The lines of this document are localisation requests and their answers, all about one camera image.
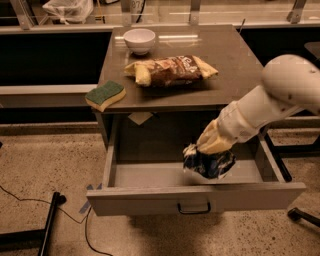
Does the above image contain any brown chip bag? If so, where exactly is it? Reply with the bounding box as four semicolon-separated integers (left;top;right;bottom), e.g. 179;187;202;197
124;55;218;87

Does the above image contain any blue chip bag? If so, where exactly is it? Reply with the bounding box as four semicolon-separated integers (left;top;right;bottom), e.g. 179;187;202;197
183;144;236;179

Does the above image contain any blue tape on floor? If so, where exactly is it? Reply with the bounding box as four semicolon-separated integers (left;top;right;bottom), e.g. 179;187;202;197
79;183;102;214

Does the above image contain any white ceramic bowl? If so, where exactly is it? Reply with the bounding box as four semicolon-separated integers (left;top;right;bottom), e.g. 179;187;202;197
123;28;156;55

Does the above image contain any clear plastic bag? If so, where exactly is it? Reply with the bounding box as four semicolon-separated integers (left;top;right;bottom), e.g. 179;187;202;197
42;0;94;24

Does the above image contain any black floor cable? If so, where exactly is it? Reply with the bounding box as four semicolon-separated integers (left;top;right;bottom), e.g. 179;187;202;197
0;184;114;256

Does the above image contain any grey open drawer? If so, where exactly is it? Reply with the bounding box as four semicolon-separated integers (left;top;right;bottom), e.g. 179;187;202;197
87;112;306;216

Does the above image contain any paper tag under counter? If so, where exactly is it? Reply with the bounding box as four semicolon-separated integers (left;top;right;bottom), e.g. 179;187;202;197
128;112;153;125

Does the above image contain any black stand leg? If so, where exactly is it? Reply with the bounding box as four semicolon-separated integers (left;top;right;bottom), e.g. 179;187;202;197
0;192;66;256

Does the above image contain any black drawer handle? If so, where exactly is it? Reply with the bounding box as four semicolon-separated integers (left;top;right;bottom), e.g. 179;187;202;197
177;202;212;215

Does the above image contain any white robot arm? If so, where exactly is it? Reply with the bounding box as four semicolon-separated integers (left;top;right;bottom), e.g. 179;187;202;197
197;54;320;154

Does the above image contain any grey cabinet counter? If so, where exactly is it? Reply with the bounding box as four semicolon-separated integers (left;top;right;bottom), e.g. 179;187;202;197
94;24;284;150

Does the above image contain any green yellow sponge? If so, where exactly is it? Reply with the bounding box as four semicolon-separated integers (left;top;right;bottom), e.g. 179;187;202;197
85;81;126;112

